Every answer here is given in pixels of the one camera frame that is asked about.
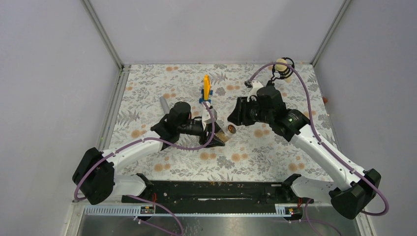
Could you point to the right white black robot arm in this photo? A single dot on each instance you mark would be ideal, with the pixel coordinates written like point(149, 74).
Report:
point(351, 187)

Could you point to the grey handheld microphone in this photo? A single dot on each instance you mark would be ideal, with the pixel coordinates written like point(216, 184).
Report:
point(164, 105)

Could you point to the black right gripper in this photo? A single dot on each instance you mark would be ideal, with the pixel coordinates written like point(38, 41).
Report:
point(239, 116)

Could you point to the cream foam studio microphone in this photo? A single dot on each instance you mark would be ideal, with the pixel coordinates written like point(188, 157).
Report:
point(281, 71)

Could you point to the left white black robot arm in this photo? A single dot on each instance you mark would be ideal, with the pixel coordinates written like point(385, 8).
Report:
point(96, 176)

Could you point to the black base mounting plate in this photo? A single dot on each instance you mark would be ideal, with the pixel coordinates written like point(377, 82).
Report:
point(213, 197)

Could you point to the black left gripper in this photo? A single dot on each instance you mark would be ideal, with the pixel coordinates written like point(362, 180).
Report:
point(211, 139)

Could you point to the blue yellow toy block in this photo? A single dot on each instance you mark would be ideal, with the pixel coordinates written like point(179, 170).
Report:
point(206, 91)

